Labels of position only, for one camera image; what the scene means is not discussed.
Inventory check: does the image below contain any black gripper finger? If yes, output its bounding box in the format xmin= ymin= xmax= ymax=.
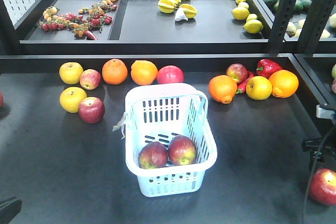
xmin=0 ymin=197 xmax=22 ymax=224

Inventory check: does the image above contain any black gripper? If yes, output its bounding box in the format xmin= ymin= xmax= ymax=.
xmin=301 ymin=103 xmax=335 ymax=171

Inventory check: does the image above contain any red green apple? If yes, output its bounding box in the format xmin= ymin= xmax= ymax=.
xmin=138 ymin=142 xmax=168 ymax=169
xmin=309 ymin=168 xmax=335 ymax=206
xmin=168 ymin=135 xmax=197 ymax=165

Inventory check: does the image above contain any light blue plastic basket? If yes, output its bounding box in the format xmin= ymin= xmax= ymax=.
xmin=113 ymin=83 xmax=217 ymax=197

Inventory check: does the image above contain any orange beside pepper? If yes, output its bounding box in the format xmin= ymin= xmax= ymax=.
xmin=268 ymin=70 xmax=299 ymax=98

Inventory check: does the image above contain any yellow round fruit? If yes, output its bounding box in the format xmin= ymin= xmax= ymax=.
xmin=246 ymin=76 xmax=272 ymax=101

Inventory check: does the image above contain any red bell pepper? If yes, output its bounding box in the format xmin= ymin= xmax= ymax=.
xmin=256 ymin=59 xmax=283 ymax=79

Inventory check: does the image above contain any red chili pepper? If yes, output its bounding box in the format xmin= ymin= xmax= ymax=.
xmin=236 ymin=71 xmax=255 ymax=94

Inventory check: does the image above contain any red apple at corner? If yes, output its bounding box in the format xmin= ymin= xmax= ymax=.
xmin=0 ymin=92 xmax=3 ymax=107

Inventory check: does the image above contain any pink red apple near pepper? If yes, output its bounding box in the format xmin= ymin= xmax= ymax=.
xmin=226 ymin=63 xmax=248 ymax=84

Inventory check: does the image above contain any black wooden display stand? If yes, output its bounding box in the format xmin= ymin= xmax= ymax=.
xmin=1 ymin=0 xmax=335 ymax=223

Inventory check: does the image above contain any orange with navel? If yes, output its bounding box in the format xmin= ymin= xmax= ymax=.
xmin=208 ymin=75 xmax=237 ymax=104

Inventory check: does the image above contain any yellow apple front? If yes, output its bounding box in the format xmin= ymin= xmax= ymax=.
xmin=59 ymin=87 xmax=87 ymax=113

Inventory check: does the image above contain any yellow apple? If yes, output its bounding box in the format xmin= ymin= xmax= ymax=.
xmin=59 ymin=87 xmax=87 ymax=113
xmin=59 ymin=62 xmax=83 ymax=84

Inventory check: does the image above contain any dark red apple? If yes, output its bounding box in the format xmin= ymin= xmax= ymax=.
xmin=78 ymin=97 xmax=105 ymax=124

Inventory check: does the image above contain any yellow apple back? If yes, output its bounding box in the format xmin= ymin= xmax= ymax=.
xmin=59 ymin=62 xmax=83 ymax=84

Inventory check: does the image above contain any small pink red apple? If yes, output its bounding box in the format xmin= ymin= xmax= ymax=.
xmin=79 ymin=69 xmax=101 ymax=90

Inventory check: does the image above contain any large red apple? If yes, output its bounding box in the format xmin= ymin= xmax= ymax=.
xmin=156 ymin=65 xmax=184 ymax=84

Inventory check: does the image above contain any orange left of pair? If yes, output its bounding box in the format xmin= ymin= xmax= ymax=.
xmin=102 ymin=59 xmax=128 ymax=85

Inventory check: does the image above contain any orange of pair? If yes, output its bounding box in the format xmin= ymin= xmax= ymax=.
xmin=131 ymin=60 xmax=158 ymax=86
xmin=102 ymin=59 xmax=128 ymax=85

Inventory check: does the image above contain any orange right of pair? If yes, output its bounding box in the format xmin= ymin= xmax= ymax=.
xmin=131 ymin=60 xmax=158 ymax=86

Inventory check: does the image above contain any white garlic bulb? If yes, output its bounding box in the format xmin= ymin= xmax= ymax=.
xmin=174 ymin=8 xmax=188 ymax=22

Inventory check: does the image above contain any cherry tomato vine cluster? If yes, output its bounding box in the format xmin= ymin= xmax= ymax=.
xmin=36 ymin=0 xmax=119 ymax=40

